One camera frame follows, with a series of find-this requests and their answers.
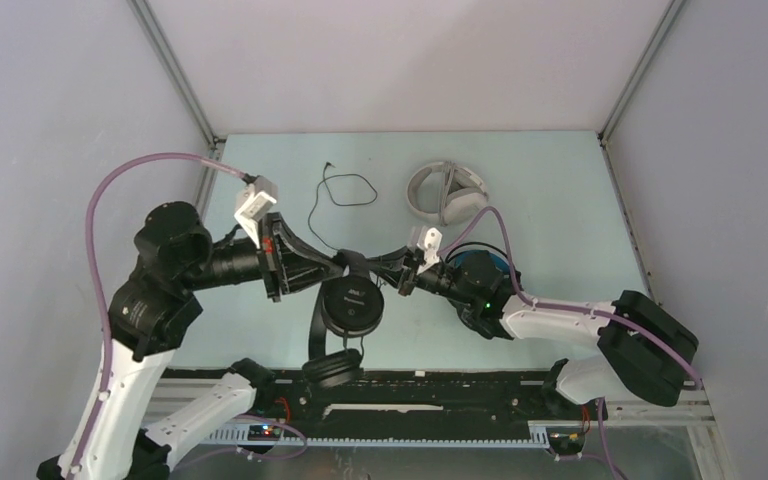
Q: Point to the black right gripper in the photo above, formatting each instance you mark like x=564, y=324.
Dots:
x=395, y=273

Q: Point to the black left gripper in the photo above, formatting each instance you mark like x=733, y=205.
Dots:
x=289, y=261

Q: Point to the small black on-ear headphones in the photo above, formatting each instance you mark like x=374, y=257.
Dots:
x=347, y=307

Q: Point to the black blue gaming headset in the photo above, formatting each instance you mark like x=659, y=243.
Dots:
x=485, y=276

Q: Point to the white grey gaming headset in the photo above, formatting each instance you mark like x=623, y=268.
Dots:
x=462, y=193

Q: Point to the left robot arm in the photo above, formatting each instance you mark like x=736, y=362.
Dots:
x=147, y=319

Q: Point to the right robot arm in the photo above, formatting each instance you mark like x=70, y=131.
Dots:
x=641, y=349

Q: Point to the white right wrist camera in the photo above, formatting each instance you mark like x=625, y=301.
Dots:
x=424, y=245

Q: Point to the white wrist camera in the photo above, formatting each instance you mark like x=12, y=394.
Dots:
x=424, y=245
x=253, y=203

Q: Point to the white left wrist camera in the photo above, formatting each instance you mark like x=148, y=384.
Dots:
x=253, y=203

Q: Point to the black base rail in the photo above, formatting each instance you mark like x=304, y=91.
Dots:
x=426, y=405

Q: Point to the white slotted cable duct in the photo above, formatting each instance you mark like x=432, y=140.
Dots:
x=259, y=435

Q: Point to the aluminium corner frame post right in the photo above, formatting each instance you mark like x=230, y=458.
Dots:
x=654, y=44

